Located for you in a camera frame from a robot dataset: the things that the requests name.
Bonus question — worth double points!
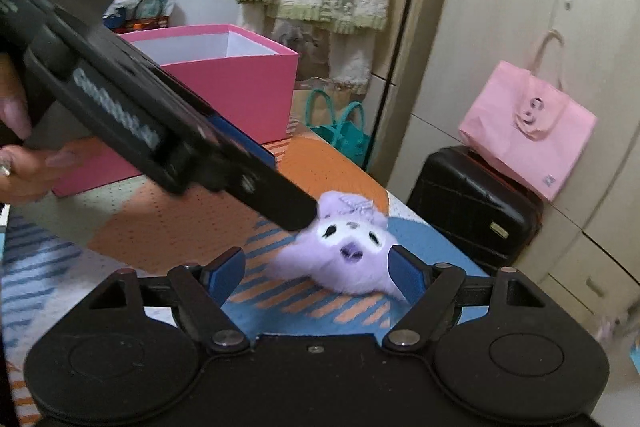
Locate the wooden shelf with clutter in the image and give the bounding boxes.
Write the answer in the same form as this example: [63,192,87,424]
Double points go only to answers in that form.
[102,0,176,34]

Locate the brown paper bag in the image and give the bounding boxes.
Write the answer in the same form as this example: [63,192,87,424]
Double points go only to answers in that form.
[290,77,363,124]

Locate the black suitcase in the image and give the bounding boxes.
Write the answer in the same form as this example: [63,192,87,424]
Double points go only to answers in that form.
[407,145,544,274]

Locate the beige wardrobe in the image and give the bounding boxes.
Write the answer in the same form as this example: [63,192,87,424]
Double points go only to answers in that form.
[388,0,639,320]

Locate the pink cardboard shoe box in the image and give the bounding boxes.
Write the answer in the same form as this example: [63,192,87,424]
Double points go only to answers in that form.
[53,25,298,197]

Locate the person's left hand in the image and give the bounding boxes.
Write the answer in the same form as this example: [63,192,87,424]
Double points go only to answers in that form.
[0,52,109,207]

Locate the pink paper shopping bag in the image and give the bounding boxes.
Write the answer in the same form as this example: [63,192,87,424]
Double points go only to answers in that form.
[459,29,597,202]

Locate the colourful patchwork table cloth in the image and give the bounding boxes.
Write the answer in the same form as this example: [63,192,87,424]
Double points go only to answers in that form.
[0,123,492,427]

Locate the teal tote bag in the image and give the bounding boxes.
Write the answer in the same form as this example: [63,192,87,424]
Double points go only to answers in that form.
[304,89,371,168]

